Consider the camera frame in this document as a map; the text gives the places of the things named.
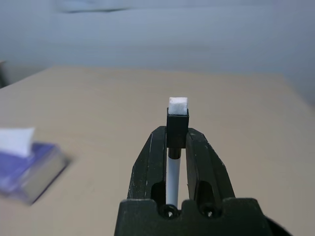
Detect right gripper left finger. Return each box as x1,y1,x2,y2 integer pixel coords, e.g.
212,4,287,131
126,125,168,206

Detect white pen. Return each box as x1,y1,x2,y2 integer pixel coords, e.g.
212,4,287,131
165,96,190,205

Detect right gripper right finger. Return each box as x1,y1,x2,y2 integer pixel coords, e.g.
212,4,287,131
185,127,235,206

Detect purple tissue pack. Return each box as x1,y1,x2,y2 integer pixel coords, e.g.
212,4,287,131
0,127,72,207

